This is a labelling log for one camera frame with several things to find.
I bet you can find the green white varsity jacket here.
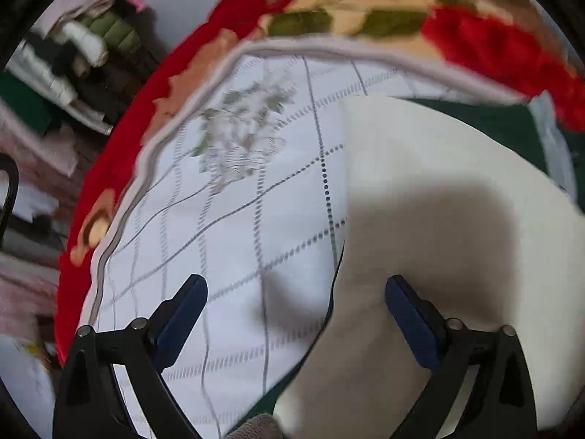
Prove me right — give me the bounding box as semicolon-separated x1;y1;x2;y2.
254;94;584;438

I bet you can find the clothes rack with garments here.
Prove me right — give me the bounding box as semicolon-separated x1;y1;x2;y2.
1;0;156;338

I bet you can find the white quilted floral mat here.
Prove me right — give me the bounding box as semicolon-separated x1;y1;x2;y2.
80;36;518;438

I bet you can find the red floral fleece blanket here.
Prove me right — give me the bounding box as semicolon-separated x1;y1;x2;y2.
54;0;584;360

